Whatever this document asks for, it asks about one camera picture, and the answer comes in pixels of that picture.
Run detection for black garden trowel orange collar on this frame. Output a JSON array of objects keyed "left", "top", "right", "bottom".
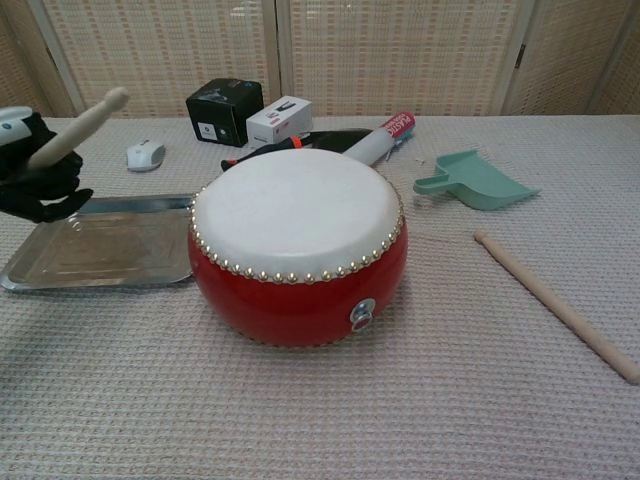
[{"left": 220, "top": 128, "right": 374, "bottom": 173}]

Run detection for mint green dustpan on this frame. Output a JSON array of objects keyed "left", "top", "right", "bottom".
[{"left": 412, "top": 148, "right": 544, "bottom": 212}]

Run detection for black cardboard box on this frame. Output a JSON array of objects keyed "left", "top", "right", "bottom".
[{"left": 185, "top": 77, "right": 266, "bottom": 149}]

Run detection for woven bamboo folding screen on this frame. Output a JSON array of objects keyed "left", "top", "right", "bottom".
[{"left": 0, "top": 0, "right": 640, "bottom": 127}]

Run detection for metal tray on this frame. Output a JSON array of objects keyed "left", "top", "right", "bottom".
[{"left": 0, "top": 194, "right": 196, "bottom": 293}]

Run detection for red drum with white skin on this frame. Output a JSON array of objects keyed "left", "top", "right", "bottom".
[{"left": 187, "top": 150, "right": 410, "bottom": 349}]

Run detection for wooden drumstick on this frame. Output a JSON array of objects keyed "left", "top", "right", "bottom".
[
  {"left": 473, "top": 229, "right": 640, "bottom": 386},
  {"left": 26, "top": 86, "right": 131, "bottom": 172}
]

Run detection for white cardboard box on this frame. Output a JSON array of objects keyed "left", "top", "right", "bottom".
[{"left": 244, "top": 95, "right": 315, "bottom": 150}]

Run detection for plastic wrap roll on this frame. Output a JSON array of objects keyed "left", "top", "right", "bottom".
[{"left": 344, "top": 112, "right": 418, "bottom": 166}]

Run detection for white computer mouse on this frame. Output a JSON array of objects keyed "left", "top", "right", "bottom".
[{"left": 125, "top": 137, "right": 168, "bottom": 174}]

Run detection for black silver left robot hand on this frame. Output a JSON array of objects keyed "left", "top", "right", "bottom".
[{"left": 0, "top": 105, "right": 95, "bottom": 225}]

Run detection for beige woven tablecloth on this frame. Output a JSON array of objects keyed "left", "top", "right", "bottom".
[{"left": 0, "top": 115, "right": 640, "bottom": 480}]

